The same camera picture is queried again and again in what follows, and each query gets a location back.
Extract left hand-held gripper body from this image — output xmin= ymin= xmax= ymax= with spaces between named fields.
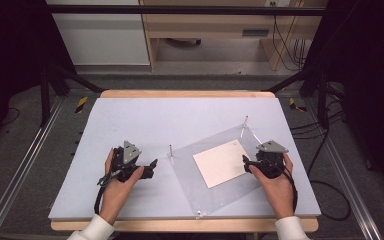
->
xmin=110 ymin=140 xmax=148 ymax=183

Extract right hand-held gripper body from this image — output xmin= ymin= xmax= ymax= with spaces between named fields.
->
xmin=255 ymin=139 xmax=290 ymax=180

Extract paper picture card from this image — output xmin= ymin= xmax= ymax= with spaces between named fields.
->
xmin=192 ymin=139 xmax=250 ymax=190

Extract clear acrylic photo frame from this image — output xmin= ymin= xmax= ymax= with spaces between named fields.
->
xmin=166 ymin=115 xmax=265 ymax=220

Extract person's left hand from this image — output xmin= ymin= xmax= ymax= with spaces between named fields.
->
xmin=99 ymin=148 xmax=145 ymax=210

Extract person's right hand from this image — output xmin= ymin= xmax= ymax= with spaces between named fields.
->
xmin=248 ymin=152 xmax=297 ymax=214

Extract pale grey table board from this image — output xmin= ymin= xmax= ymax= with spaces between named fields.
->
xmin=48 ymin=96 xmax=322 ymax=221

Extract wooden table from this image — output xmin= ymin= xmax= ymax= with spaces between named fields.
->
xmin=50 ymin=89 xmax=320 ymax=234

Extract black metal stand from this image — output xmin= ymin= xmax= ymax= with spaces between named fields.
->
xmin=39 ymin=59 xmax=105 ymax=128
xmin=265 ymin=63 xmax=332 ymax=130

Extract yellow black tape marker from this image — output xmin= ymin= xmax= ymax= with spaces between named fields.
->
xmin=74 ymin=95 xmax=89 ymax=114

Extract grey desk label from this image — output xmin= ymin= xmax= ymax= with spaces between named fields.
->
xmin=241 ymin=28 xmax=271 ymax=38

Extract white cabinet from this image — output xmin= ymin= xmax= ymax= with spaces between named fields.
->
xmin=45 ymin=0 xmax=151 ymax=66

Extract black curtain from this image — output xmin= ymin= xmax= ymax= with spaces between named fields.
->
xmin=299 ymin=0 xmax=384 ymax=204
xmin=0 ymin=0 xmax=78 ymax=154

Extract light wooden desk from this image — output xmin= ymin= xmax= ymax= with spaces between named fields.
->
xmin=139 ymin=0 xmax=328 ymax=72

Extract black horizontal bar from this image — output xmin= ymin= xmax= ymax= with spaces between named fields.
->
xmin=45 ymin=4 xmax=327 ymax=17

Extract black floor cable bundle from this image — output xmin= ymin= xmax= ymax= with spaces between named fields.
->
xmin=289 ymin=84 xmax=347 ymax=140

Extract yellow-handled tool right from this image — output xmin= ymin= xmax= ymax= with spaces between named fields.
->
xmin=288 ymin=97 xmax=308 ymax=113

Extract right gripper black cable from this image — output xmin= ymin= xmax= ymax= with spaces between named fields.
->
xmin=269 ymin=159 xmax=299 ymax=214

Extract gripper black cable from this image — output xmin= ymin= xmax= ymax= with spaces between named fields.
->
xmin=93 ymin=169 xmax=122 ymax=215
xmin=269 ymin=159 xmax=299 ymax=214

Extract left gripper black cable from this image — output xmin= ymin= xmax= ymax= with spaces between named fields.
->
xmin=93 ymin=169 xmax=122 ymax=215

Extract aluminium floor rail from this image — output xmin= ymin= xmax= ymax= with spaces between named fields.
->
xmin=303 ymin=98 xmax=384 ymax=240
xmin=0 ymin=96 xmax=65 ymax=240

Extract black looped floor cable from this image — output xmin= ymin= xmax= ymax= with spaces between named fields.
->
xmin=305 ymin=128 xmax=352 ymax=222

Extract black hanging desk cables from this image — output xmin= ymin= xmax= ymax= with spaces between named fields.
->
xmin=271 ymin=2 xmax=307 ymax=72

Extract yellow cable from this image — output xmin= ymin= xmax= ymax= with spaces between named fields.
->
xmin=279 ymin=0 xmax=305 ymax=69

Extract thin black floor cable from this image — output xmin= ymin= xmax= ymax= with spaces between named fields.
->
xmin=0 ymin=106 xmax=21 ymax=128

